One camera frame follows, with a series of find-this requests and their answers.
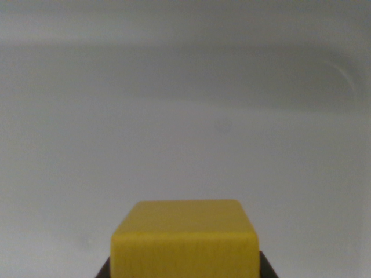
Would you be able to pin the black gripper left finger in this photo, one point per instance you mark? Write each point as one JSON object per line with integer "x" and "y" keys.
{"x": 104, "y": 269}

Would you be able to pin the yellow cube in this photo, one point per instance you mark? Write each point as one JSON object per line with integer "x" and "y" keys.
{"x": 184, "y": 243}

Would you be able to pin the grey plastic bin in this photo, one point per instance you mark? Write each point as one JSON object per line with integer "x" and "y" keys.
{"x": 174, "y": 116}

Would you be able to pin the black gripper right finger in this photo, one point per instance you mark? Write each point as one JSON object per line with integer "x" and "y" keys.
{"x": 268, "y": 267}

